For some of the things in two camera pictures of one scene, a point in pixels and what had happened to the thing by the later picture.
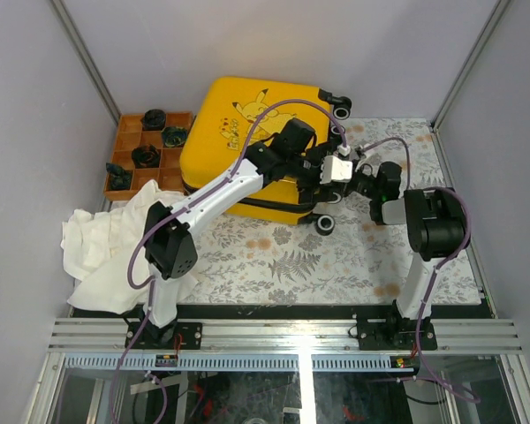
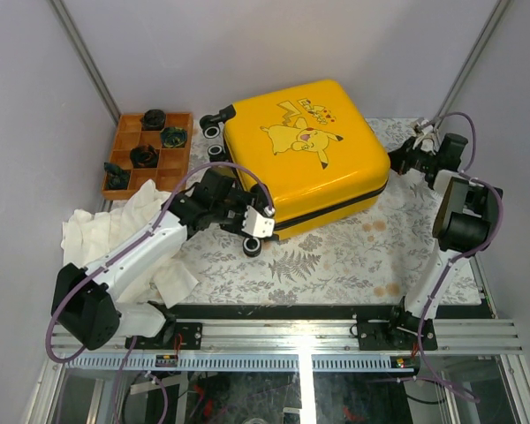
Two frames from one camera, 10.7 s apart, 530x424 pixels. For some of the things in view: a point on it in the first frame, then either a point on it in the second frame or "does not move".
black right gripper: (349, 185) → (400, 160)
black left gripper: (306, 188) → (244, 200)
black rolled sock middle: (146, 156) does not move
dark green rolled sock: (119, 178) does not move
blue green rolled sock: (174, 136) does not move
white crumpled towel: (96, 245) does not move
